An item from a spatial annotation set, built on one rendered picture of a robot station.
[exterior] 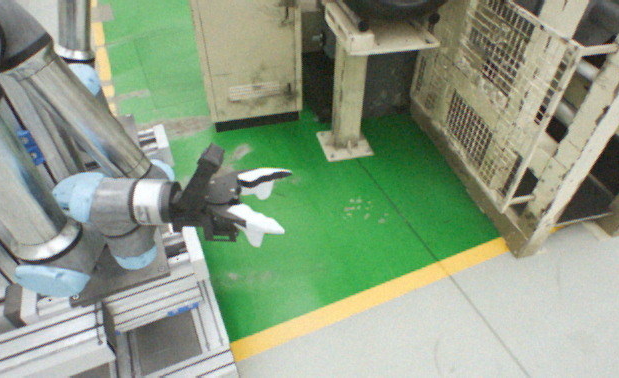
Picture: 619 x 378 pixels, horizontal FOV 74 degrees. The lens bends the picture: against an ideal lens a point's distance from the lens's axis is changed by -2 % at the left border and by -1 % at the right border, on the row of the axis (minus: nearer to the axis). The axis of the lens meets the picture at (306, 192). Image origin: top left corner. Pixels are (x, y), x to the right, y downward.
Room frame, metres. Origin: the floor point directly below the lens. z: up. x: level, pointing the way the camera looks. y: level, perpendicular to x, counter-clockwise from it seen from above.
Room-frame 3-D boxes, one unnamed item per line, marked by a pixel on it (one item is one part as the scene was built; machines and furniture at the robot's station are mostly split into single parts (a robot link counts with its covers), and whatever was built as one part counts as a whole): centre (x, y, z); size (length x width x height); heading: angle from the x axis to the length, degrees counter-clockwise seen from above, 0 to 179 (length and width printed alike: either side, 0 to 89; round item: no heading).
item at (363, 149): (1.94, -0.22, 0.02); 0.27 x 0.27 x 0.04; 14
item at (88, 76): (1.08, 0.67, 0.88); 0.13 x 0.12 x 0.14; 31
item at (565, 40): (1.56, -0.68, 0.65); 0.90 x 0.02 x 0.70; 14
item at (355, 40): (1.67, -0.16, 0.83); 0.36 x 0.09 x 0.06; 14
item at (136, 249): (0.50, 0.32, 0.94); 0.11 x 0.08 x 0.11; 178
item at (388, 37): (1.70, -0.30, 0.80); 0.37 x 0.36 x 0.02; 104
